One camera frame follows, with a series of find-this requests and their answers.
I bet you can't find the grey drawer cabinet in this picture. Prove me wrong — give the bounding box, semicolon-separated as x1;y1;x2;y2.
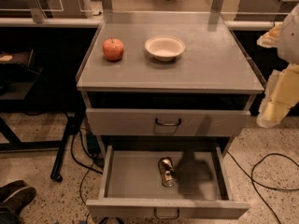
75;10;267;224

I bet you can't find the dark shoe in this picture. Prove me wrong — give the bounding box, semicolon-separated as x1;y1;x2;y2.
0;180;36;224

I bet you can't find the black floor cable right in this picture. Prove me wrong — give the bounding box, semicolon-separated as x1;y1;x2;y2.
226;150;299;224

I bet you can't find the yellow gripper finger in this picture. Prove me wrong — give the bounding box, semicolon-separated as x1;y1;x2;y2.
256;63;299;128
257;23;282;49

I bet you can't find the black floor cable left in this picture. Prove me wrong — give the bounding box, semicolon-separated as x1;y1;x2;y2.
69;128;106;224

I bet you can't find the grey upper drawer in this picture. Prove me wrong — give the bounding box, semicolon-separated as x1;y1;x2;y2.
86;108;249;137

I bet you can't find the open grey middle drawer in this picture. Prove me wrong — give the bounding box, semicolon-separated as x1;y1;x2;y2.
87;145;249;219

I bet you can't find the red apple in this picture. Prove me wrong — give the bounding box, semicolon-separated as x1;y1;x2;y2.
102;37;124;62

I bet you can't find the black floor cable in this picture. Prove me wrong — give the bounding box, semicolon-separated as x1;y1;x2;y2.
226;150;299;224
69;128;106;224

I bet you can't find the black table frame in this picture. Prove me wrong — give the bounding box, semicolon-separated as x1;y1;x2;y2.
0;49;86;183

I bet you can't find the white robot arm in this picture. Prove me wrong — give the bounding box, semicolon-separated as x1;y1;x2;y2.
256;5;299;128

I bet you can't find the orange soda can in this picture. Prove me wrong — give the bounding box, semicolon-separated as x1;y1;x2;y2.
158;157;178;188

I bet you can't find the white paper bowl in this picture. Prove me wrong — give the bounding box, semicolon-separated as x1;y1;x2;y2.
145;35;185;62

